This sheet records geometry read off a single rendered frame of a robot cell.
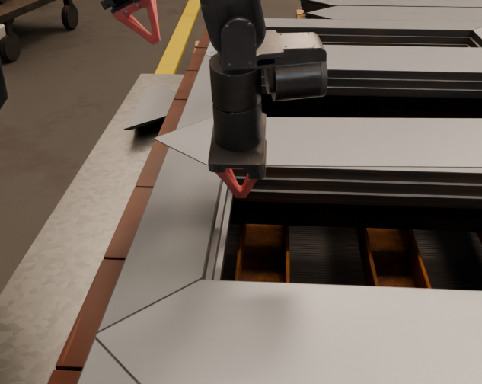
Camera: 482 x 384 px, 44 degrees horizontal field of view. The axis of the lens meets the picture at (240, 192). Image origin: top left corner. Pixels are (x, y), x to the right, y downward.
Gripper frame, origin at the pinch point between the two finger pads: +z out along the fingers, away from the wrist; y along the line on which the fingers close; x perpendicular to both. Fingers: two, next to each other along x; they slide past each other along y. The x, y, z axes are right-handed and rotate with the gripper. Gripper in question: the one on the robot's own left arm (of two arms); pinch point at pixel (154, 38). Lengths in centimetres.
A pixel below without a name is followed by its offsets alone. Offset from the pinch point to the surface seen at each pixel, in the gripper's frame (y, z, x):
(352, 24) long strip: 61, 30, -31
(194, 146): -13.3, 14.9, -0.6
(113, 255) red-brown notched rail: -36.2, 14.9, 8.4
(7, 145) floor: 167, 41, 139
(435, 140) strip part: -9.9, 31.9, -34.1
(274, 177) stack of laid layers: -19.6, 22.0, -10.6
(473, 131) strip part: -6, 35, -40
